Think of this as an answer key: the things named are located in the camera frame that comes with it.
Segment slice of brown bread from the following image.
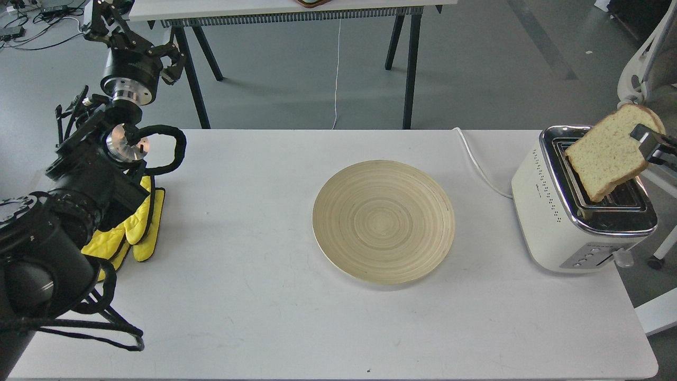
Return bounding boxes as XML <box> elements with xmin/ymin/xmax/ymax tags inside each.
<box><xmin>565</xmin><ymin>104</ymin><xmax>666</xmax><ymax>203</ymax></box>

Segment white toaster power cable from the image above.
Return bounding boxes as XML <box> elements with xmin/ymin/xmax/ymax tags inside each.
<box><xmin>453</xmin><ymin>127</ymin><xmax>514</xmax><ymax>200</ymax></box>

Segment brown object on background table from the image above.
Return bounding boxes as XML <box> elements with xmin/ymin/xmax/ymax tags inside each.
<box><xmin>295</xmin><ymin>0</ymin><xmax>331</xmax><ymax>9</ymax></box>

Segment thin white hanging cable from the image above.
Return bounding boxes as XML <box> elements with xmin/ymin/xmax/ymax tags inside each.
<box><xmin>332</xmin><ymin>20</ymin><xmax>342</xmax><ymax>130</ymax></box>

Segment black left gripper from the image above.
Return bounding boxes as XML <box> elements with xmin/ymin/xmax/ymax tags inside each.
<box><xmin>83</xmin><ymin>1</ymin><xmax>187</xmax><ymax>105</ymax></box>

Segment yellow oven mitt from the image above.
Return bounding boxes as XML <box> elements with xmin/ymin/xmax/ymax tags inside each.
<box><xmin>81</xmin><ymin>176</ymin><xmax>166</xmax><ymax>271</ymax></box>

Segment white background table black legs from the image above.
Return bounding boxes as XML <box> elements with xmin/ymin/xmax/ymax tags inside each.
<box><xmin>129</xmin><ymin>1</ymin><xmax>452</xmax><ymax>130</ymax></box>

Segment cream and chrome toaster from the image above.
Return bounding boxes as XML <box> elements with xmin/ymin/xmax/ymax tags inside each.
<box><xmin>511</xmin><ymin>125</ymin><xmax>658</xmax><ymax>274</ymax></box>

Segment round bamboo plate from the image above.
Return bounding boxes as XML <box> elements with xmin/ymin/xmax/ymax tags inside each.
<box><xmin>312</xmin><ymin>160</ymin><xmax>455</xmax><ymax>285</ymax></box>

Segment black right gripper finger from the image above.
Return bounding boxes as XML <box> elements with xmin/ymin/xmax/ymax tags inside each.
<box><xmin>629</xmin><ymin>124</ymin><xmax>676</xmax><ymax>171</ymax></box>

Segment black cables on floor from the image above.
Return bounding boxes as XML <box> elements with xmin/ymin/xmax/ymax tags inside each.
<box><xmin>0</xmin><ymin>0</ymin><xmax>88</xmax><ymax>52</ymax></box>

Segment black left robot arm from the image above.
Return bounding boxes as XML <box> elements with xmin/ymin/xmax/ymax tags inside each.
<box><xmin>2</xmin><ymin>1</ymin><xmax>187</xmax><ymax>379</ymax></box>

